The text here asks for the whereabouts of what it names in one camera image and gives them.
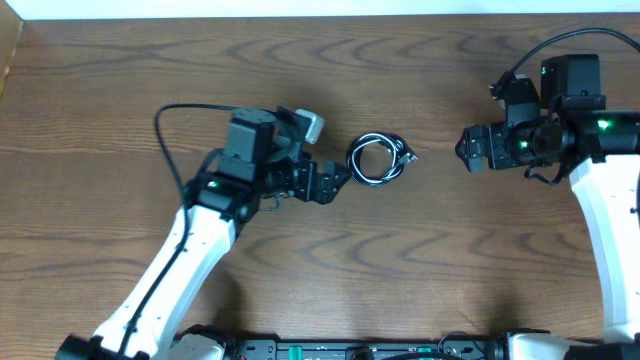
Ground black USB cable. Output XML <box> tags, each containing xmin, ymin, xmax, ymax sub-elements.
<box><xmin>345</xmin><ymin>131</ymin><xmax>419</xmax><ymax>188</ymax></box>

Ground white USB cable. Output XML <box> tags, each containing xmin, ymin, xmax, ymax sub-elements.
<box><xmin>349</xmin><ymin>133</ymin><xmax>405</xmax><ymax>183</ymax></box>

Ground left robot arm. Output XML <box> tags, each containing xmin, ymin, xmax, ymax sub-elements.
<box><xmin>56</xmin><ymin>106</ymin><xmax>350</xmax><ymax>360</ymax></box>

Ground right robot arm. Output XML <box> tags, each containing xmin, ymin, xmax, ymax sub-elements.
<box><xmin>455</xmin><ymin>54</ymin><xmax>639</xmax><ymax>359</ymax></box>

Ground cardboard box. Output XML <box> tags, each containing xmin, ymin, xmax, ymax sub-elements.
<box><xmin>0</xmin><ymin>0</ymin><xmax>23</xmax><ymax>92</ymax></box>

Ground green clamp handle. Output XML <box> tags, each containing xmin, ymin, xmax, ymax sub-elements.
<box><xmin>288</xmin><ymin>346</ymin><xmax>304</xmax><ymax>360</ymax></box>

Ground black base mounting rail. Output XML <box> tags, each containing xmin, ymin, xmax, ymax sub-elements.
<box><xmin>169</xmin><ymin>337</ymin><xmax>614</xmax><ymax>360</ymax></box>

